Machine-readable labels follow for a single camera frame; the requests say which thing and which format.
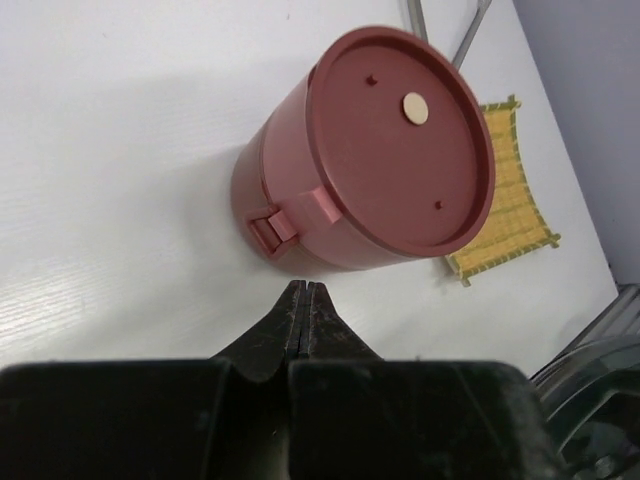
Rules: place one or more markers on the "grey lid with red clips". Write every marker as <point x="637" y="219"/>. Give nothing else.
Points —
<point x="590" y="396"/>

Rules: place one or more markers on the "red steel lunch bowl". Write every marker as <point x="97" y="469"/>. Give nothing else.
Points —
<point x="267" y="228"/>

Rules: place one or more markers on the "red steel bowl with clips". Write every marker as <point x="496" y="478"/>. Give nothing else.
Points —
<point x="292" y="181"/>

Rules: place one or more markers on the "metal tongs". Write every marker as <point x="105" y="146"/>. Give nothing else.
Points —
<point x="418" y="27"/>

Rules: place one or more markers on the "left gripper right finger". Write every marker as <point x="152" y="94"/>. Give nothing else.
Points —
<point x="354" y="415"/>

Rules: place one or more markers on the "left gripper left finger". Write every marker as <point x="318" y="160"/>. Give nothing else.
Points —
<point x="222" y="417"/>

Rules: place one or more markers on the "yellow bamboo mat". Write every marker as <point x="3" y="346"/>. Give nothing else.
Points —
<point x="515" y="226"/>

